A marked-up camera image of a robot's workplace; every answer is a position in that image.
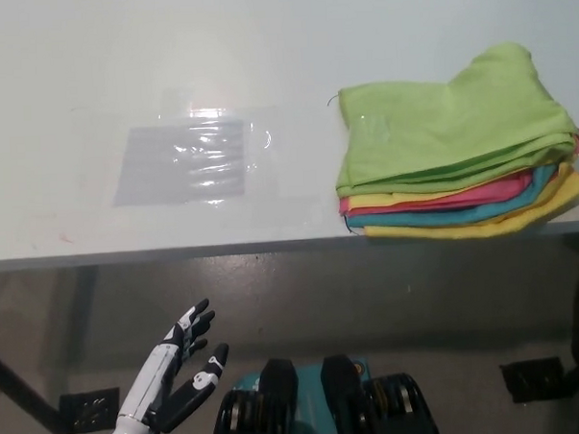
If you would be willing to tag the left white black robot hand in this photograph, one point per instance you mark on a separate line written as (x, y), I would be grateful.
(148, 386)

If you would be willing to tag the yellow microfibre cloth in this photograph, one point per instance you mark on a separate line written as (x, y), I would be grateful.
(366, 201)

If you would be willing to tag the blue microfibre cloth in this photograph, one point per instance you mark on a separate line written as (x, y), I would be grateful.
(414, 217)

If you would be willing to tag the pink microfibre cloth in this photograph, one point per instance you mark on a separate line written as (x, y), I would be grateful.
(461, 192)

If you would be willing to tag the green microfibre cloth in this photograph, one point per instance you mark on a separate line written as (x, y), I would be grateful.
(434, 124)

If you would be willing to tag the black teal robot body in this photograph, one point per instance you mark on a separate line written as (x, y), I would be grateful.
(341, 407)

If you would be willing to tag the black floor plate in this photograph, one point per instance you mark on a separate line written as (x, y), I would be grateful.
(89, 410)
(532, 381)

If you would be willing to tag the black table leg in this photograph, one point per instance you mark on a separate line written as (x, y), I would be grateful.
(18, 390)

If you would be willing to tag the clear plastic sheet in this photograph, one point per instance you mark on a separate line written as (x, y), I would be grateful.
(172, 164)

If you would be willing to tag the clear plastic film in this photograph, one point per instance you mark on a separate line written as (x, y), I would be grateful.
(283, 179)

